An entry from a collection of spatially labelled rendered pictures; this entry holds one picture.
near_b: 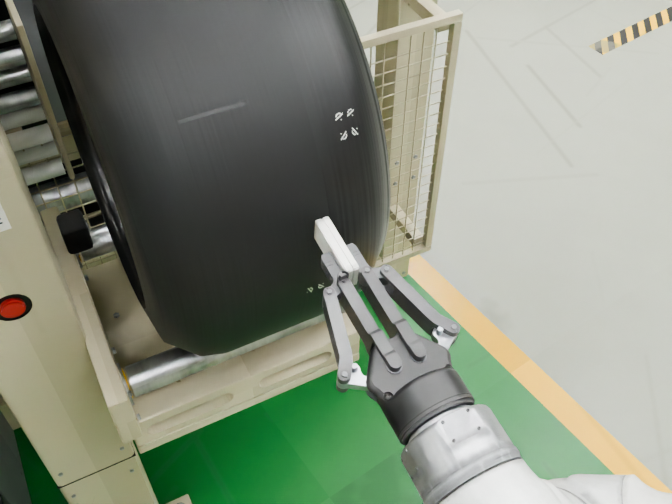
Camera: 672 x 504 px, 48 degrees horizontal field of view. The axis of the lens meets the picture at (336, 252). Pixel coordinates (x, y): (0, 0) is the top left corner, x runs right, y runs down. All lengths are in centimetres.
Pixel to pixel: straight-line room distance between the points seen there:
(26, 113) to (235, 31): 63
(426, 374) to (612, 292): 183
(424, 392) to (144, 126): 35
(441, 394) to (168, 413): 54
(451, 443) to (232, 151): 33
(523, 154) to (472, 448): 227
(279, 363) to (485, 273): 137
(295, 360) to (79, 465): 41
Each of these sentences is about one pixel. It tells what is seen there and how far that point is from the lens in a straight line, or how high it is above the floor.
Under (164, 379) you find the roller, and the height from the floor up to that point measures 91.
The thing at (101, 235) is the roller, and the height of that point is 92.
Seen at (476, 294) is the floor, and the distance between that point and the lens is 233.
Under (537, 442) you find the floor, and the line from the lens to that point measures 209.
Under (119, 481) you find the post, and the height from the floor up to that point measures 56.
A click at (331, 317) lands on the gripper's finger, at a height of 123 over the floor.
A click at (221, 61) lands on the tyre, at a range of 74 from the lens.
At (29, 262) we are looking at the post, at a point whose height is 112.
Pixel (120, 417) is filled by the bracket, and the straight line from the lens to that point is 104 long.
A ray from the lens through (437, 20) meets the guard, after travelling 155.
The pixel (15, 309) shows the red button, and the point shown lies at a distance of 100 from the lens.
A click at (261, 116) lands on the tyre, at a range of 73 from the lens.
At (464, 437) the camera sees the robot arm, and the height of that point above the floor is 124.
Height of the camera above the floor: 179
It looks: 48 degrees down
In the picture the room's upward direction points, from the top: straight up
